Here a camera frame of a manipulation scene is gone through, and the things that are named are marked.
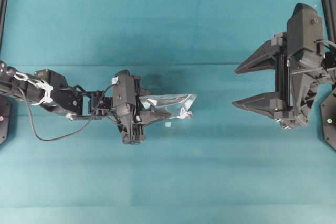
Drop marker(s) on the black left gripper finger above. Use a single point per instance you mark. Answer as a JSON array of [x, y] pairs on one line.
[[150, 117], [141, 97]]

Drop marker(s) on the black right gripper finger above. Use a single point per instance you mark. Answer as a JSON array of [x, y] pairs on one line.
[[261, 59], [263, 104]]

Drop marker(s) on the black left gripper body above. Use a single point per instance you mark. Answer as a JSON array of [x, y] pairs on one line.
[[126, 89]]

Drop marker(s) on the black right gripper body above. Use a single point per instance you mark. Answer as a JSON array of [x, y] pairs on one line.
[[305, 56]]

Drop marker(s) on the silver zip bag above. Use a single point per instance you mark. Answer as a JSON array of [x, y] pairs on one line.
[[177, 106]]

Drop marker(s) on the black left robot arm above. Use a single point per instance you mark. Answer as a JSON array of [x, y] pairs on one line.
[[50, 90]]

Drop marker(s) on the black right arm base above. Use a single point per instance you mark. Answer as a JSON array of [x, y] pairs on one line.
[[327, 108]]

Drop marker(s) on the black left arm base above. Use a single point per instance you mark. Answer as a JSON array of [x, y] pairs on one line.
[[5, 113]]

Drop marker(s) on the black table frame rail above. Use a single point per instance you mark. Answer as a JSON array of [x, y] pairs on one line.
[[329, 15]]

